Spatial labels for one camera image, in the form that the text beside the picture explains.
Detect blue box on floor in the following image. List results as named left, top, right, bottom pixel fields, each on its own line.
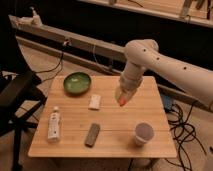
left=162, top=95, right=173, bottom=110

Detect white sponge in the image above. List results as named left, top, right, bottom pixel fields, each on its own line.
left=89, top=94, right=101, bottom=110

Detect black chair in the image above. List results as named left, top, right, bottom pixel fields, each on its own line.
left=0, top=71, right=46, bottom=171

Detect long wooden beam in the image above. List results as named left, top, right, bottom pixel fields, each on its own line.
left=7, top=14, right=213, bottom=113

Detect wooden table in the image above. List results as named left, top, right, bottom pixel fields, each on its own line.
left=28, top=76, right=177, bottom=158

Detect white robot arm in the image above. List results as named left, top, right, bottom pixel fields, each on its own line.
left=116, top=39, right=213, bottom=111

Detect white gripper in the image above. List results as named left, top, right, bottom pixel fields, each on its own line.
left=115, top=64, right=144, bottom=103

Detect green bowl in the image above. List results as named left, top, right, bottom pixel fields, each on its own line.
left=63, top=72, right=91, bottom=95

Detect white tube bottle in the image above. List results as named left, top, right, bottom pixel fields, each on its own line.
left=47, top=106, right=61, bottom=142

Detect white spray bottle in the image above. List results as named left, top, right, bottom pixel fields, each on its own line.
left=30, top=7, right=43, bottom=27

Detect orange carrot toy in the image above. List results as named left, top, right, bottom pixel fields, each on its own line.
left=119, top=97, right=127, bottom=106

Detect black floor cables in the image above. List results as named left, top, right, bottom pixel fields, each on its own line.
left=165, top=99, right=213, bottom=171

